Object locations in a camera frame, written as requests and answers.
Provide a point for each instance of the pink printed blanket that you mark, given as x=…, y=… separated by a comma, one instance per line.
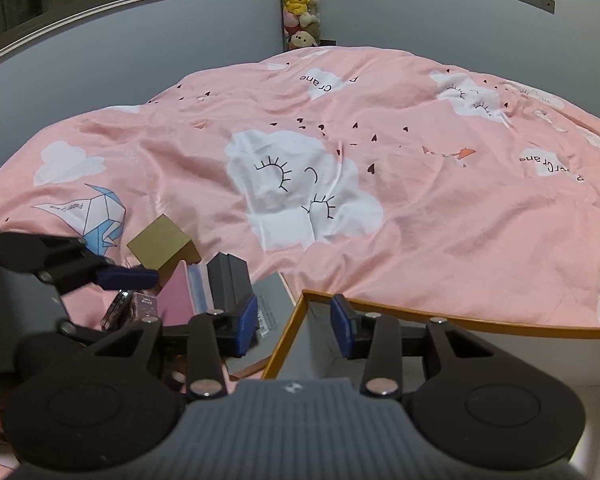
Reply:
x=380, y=110

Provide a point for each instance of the gold cube box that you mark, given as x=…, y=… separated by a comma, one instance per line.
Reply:
x=160, y=246

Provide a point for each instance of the stack of plush toys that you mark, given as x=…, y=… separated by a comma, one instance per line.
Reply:
x=302, y=0

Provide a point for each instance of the pink box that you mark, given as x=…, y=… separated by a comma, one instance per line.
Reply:
x=177, y=295

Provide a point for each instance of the black box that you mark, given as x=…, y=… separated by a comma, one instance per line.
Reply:
x=227, y=280

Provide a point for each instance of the grey flat box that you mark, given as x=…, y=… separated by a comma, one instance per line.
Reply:
x=275, y=305

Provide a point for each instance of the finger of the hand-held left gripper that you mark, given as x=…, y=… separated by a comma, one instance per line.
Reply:
x=130, y=276
x=80, y=332

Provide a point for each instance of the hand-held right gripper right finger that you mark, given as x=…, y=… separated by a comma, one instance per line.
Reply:
x=340, y=325

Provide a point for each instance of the orange cardboard box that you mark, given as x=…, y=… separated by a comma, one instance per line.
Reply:
x=480, y=324

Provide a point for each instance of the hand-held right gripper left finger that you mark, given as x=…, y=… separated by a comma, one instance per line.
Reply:
x=247, y=322

